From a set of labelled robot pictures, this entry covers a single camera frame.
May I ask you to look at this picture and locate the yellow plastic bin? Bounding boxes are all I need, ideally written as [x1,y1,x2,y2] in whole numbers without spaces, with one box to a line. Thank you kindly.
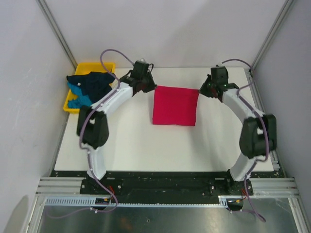
[63,62,116,114]

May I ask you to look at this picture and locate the navy t shirt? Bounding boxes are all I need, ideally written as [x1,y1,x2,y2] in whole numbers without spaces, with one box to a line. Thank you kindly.
[67,71,115,103]

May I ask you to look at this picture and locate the right aluminium corner post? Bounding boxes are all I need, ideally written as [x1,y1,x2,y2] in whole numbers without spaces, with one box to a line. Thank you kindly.
[252,0,296,70]

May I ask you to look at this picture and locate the grey slotted cable duct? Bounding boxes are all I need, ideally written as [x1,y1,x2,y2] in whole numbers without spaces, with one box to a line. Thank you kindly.
[45,196,243,208]

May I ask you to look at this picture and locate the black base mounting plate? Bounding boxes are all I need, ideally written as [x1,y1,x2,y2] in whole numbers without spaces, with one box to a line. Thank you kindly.
[51,170,284,203]

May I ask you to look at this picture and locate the left aluminium corner post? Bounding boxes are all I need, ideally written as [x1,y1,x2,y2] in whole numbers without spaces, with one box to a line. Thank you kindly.
[36,0,77,69]

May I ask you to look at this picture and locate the teal t shirt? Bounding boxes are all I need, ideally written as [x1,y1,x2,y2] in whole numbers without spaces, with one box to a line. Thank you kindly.
[67,83,93,109]

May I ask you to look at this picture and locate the pink t shirt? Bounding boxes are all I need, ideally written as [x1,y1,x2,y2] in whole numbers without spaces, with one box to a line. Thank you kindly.
[152,86,199,127]

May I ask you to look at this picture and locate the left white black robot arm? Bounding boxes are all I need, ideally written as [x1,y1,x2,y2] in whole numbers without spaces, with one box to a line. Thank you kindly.
[77,60,157,194]

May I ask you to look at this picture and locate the aluminium corner post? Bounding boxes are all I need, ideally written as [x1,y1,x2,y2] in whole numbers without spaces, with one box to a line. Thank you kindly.
[252,0,296,70]
[36,0,77,69]

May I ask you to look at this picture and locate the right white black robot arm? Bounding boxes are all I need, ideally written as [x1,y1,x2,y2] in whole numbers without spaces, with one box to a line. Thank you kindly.
[199,66,277,195]

